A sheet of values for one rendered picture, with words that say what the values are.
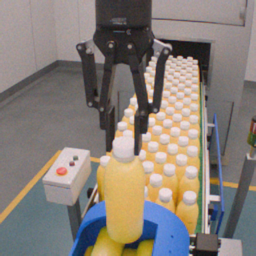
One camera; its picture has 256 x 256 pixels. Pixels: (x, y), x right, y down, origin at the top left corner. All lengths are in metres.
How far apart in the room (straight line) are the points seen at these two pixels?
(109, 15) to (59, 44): 5.24
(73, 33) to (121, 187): 5.00
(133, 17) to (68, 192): 0.72
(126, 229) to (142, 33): 0.34
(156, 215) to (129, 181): 0.21
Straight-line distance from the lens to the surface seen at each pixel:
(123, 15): 0.37
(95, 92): 0.45
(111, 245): 0.71
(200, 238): 0.93
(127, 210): 0.52
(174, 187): 1.02
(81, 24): 5.30
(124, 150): 0.46
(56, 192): 1.00
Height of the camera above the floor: 1.71
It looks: 28 degrees down
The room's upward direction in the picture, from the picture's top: straight up
